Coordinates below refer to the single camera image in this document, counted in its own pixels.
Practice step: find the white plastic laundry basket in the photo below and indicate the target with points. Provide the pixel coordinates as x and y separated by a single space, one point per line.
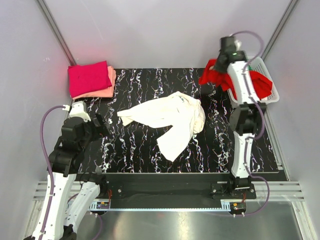
264 84

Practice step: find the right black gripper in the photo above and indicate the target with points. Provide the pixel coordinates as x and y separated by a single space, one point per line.
218 68

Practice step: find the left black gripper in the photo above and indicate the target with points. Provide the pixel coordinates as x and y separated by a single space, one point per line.
101 130

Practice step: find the aluminium rail frame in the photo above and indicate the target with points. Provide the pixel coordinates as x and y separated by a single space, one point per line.
278 191

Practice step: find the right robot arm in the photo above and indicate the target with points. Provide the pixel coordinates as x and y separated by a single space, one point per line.
246 121

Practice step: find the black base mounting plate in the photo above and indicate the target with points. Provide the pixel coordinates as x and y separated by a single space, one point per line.
172 191

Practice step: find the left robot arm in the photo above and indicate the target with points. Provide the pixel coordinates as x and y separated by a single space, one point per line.
59 220

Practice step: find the black marble pattern mat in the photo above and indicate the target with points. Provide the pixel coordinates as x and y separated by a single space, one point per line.
134 149

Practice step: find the red t-shirt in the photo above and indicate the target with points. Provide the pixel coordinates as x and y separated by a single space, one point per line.
221 79

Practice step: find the white printed t-shirt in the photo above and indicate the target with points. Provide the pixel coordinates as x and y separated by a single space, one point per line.
183 113

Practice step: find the folded magenta t-shirt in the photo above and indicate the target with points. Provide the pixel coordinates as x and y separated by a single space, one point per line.
89 78

